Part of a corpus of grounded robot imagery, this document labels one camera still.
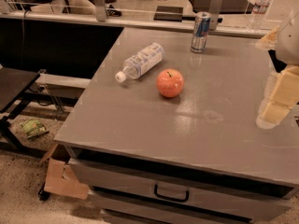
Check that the lying clear water bottle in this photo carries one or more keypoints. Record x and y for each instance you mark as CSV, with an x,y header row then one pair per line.
x,y
139,64

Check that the black drawer handle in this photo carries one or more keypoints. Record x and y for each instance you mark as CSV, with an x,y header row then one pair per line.
x,y
171,194

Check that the grey drawer cabinet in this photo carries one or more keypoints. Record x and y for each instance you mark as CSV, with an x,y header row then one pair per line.
x,y
126,137

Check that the metal rail frame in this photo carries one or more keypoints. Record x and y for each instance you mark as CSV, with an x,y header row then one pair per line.
x,y
96,16

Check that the green snack bag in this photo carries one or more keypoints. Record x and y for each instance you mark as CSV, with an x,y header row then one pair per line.
x,y
33,128

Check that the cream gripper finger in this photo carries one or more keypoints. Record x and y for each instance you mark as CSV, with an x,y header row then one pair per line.
x,y
286,90
272,112

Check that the black side table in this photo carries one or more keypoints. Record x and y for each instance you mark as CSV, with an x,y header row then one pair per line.
x,y
13,99

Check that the black flat pad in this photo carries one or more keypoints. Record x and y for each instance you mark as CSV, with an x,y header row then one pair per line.
x,y
164,13

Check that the upright water bottle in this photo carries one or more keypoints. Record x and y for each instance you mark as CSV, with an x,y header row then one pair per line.
x,y
257,14

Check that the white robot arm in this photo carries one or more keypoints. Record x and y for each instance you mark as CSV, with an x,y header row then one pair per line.
x,y
287,51

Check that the black floor mat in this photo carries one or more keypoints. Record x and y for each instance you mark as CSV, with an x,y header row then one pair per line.
x,y
226,6

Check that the redbull can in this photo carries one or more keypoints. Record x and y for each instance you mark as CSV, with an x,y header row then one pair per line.
x,y
200,31

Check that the red apple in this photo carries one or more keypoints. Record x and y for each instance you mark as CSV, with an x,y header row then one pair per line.
x,y
170,83

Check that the cardboard box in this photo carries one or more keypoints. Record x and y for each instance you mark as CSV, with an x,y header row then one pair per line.
x,y
60,178

